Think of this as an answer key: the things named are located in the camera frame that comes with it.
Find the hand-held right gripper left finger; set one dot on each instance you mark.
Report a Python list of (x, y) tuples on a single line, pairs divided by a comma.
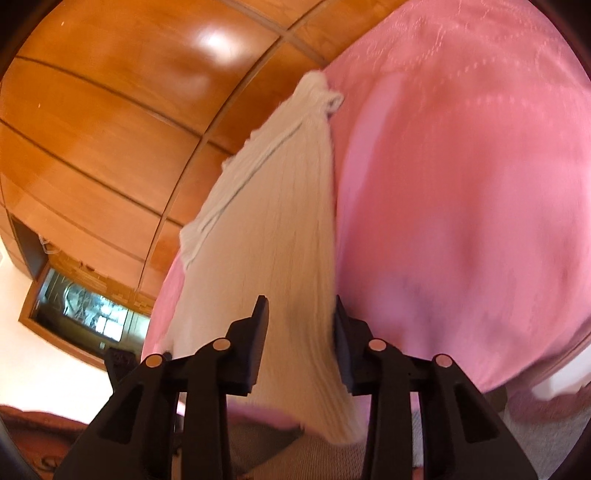
[(258, 350)]

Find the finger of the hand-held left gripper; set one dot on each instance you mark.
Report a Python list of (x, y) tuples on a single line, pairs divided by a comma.
[(121, 364)]

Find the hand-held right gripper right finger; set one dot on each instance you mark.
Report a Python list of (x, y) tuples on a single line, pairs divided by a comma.
[(344, 360)]

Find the cream knit sweater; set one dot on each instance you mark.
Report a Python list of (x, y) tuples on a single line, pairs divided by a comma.
[(277, 230)]

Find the dark glass cabinet door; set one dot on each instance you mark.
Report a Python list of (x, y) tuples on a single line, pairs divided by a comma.
[(83, 309)]

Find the red rug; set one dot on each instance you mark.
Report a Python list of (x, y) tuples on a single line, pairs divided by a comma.
[(37, 429)]

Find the pink blanket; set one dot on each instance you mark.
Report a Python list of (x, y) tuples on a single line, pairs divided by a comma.
[(461, 207)]

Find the wooden wardrobe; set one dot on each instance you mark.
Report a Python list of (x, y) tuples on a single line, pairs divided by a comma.
[(115, 115)]

